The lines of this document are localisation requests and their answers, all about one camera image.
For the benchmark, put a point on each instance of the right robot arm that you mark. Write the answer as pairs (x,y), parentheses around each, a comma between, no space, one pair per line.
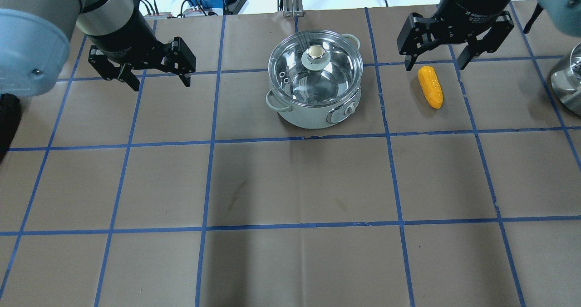
(565,15)

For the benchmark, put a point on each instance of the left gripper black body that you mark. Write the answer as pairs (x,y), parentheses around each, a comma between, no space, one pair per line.
(121,38)

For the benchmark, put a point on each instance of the white electric pot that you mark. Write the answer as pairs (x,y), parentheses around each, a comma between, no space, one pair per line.
(314,118)

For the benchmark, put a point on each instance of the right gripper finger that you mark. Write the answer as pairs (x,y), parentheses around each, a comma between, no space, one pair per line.
(490,43)
(419,35)

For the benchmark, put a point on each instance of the glass pot lid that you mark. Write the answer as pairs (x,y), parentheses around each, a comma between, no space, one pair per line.
(315,68)

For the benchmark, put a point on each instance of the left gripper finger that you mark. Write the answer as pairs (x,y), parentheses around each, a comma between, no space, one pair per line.
(108,71)
(178,59)

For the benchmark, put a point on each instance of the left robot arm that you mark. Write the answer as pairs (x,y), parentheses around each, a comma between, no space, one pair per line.
(35,43)

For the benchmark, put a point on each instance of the silver rice cooker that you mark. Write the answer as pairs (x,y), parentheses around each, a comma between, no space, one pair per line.
(565,79)

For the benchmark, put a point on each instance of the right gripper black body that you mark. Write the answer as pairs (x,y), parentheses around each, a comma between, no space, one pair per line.
(468,3)

